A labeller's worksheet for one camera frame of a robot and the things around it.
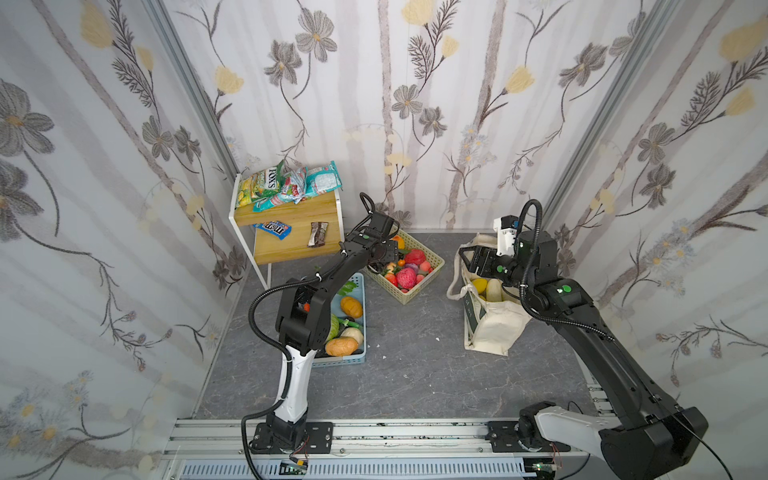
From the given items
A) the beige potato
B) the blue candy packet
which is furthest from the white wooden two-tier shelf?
the beige potato

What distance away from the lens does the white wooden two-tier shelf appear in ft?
2.67

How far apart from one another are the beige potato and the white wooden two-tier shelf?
11.4 inches

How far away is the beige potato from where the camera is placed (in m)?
0.80
